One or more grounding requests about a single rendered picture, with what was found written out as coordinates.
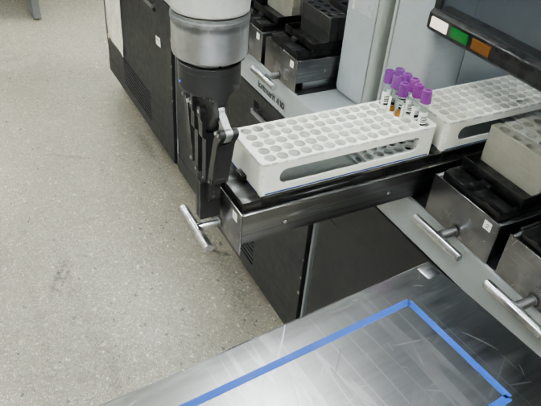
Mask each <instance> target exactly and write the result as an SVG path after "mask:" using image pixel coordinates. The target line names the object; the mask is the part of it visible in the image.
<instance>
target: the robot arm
mask: <svg viewBox="0 0 541 406"><path fill-rule="evenodd" d="M169 4H170V8H169V16H170V24H171V50H172V52H173V54H174V55H175V56H176V57H177V64H178V83H179V86H180V88H181V89H182V96H183V99H184V106H185V114H186V123H187V130H188V145H189V154H190V156H189V157H190V159H191V161H195V169H196V171H197V173H196V214H197V216H198V217H199V219H200V220H202V219H206V218H210V217H214V216H217V215H219V214H220V196H221V183H225V182H228V179H229V171H230V167H231V162H232V158H233V149H234V145H235V142H236V141H237V138H238V137H239V130H238V128H236V127H234V128H231V127H230V124H229V121H228V117H229V114H230V108H229V101H228V99H229V97H230V96H231V95H232V94H233V93H234V92H236V91H237V89H238V88H239V86H240V84H241V66H242V59H243V58H244V57H246V54H247V52H248V40H249V25H250V4H251V0H169Z"/></svg>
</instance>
